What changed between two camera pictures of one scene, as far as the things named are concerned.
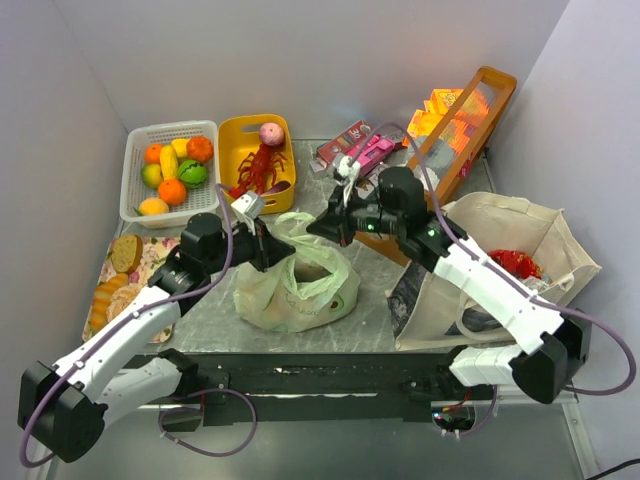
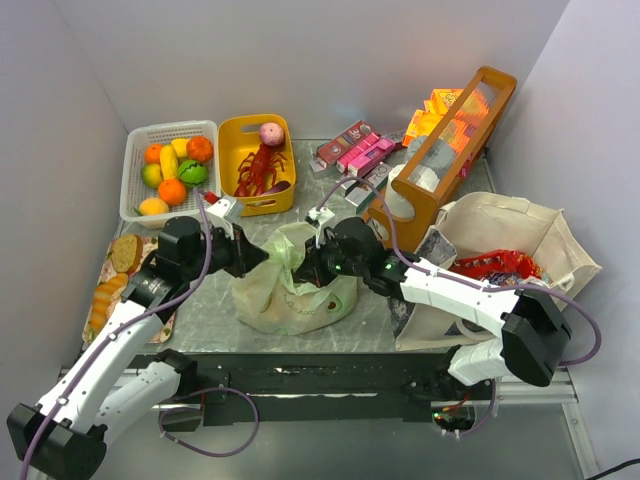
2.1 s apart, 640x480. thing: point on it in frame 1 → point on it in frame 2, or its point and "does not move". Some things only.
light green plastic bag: [310, 287] does not move
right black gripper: [343, 220] → [318, 265]
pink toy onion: [271, 134] does not move
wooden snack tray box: [455, 144] does not move
